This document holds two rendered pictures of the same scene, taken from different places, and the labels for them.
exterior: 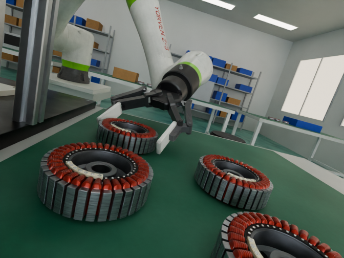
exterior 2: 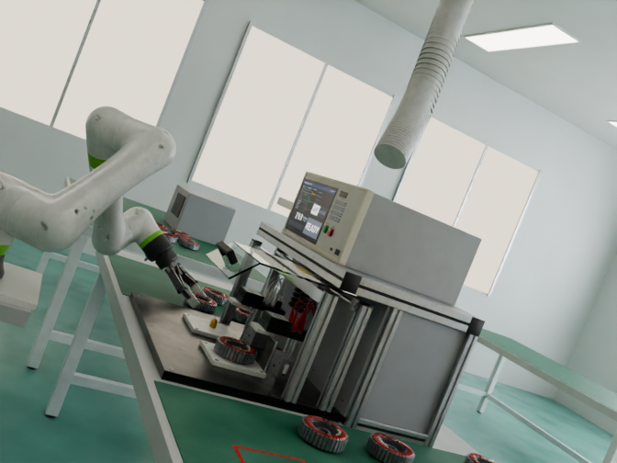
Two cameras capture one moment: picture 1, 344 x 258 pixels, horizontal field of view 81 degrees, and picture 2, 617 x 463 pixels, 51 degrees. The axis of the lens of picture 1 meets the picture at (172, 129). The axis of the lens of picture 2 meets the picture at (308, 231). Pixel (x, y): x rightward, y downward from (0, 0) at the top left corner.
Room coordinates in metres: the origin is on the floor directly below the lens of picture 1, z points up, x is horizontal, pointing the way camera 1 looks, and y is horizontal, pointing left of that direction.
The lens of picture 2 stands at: (0.76, 2.29, 1.24)
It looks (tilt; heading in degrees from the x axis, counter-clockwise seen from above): 2 degrees down; 253
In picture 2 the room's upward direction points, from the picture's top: 22 degrees clockwise
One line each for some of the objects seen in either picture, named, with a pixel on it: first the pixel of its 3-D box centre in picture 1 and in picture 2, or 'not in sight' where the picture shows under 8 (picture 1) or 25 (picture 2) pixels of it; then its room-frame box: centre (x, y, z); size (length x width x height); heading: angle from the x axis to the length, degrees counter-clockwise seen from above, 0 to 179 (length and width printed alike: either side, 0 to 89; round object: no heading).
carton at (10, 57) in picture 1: (11, 57); not in sight; (6.06, 5.25, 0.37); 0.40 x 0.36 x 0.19; 7
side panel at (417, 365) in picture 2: not in sight; (410, 378); (-0.09, 0.81, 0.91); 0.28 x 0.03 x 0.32; 7
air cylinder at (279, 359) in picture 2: not in sight; (283, 365); (0.19, 0.64, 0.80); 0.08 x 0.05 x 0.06; 97
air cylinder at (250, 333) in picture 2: not in sight; (257, 334); (0.22, 0.40, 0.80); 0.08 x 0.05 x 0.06; 97
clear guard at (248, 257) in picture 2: not in sight; (279, 275); (0.32, 0.72, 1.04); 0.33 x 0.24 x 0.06; 7
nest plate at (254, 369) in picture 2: not in sight; (232, 358); (0.34, 0.66, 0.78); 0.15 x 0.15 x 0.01; 7
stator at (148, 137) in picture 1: (128, 134); (200, 302); (0.37, 0.08, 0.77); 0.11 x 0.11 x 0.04
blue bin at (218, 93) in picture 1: (219, 95); not in sight; (6.90, -1.24, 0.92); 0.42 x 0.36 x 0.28; 7
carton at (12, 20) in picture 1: (14, 21); not in sight; (6.06, 5.25, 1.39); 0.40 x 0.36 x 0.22; 8
